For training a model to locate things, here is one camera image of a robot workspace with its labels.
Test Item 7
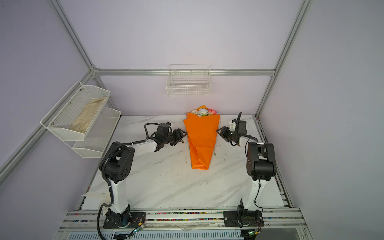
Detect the pink fake rose spray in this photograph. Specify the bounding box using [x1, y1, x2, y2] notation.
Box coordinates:
[208, 109, 217, 116]

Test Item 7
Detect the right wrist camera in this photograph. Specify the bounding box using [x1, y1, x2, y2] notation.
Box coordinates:
[229, 120, 238, 132]

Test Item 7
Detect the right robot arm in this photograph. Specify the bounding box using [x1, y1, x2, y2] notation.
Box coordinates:
[216, 115, 277, 209]

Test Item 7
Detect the black corrugated cable left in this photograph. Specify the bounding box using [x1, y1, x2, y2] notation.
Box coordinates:
[96, 122, 161, 240]

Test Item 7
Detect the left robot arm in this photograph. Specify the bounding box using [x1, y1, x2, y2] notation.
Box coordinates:
[99, 122, 188, 215]

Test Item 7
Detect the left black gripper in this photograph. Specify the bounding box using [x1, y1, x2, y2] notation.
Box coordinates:
[164, 128, 188, 147]

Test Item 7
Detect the orange wrapping paper sheet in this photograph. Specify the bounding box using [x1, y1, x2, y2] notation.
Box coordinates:
[184, 105, 221, 170]

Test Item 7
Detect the lower white mesh shelf basket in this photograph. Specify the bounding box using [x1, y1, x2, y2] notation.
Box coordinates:
[72, 107, 121, 159]

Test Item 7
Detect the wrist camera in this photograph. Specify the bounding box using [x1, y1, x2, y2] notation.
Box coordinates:
[229, 120, 238, 132]
[167, 122, 175, 129]

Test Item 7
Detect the white string ribbon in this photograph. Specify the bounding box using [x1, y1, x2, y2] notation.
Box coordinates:
[81, 170, 111, 210]

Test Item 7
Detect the white wire wall basket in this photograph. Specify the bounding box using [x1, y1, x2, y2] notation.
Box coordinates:
[166, 65, 211, 97]

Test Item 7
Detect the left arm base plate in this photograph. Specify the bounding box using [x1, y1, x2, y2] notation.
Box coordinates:
[103, 209, 147, 229]

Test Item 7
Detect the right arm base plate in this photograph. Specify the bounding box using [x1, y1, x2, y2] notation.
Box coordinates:
[223, 210, 265, 228]

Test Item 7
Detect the aluminium rail front frame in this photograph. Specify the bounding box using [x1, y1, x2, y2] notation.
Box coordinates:
[55, 208, 313, 240]

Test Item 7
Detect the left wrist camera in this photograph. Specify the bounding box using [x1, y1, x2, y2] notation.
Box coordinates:
[167, 122, 175, 129]

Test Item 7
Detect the upper white mesh shelf basket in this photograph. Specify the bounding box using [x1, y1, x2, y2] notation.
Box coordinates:
[40, 81, 110, 142]

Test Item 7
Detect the beige cloth in basket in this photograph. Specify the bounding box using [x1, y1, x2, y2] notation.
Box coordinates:
[70, 97, 105, 134]

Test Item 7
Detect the white fake rose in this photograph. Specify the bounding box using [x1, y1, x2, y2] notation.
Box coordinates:
[198, 108, 209, 117]

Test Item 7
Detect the white mesh shelf basket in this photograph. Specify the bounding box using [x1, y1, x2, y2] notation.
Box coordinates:
[40, 81, 110, 142]
[72, 107, 121, 159]

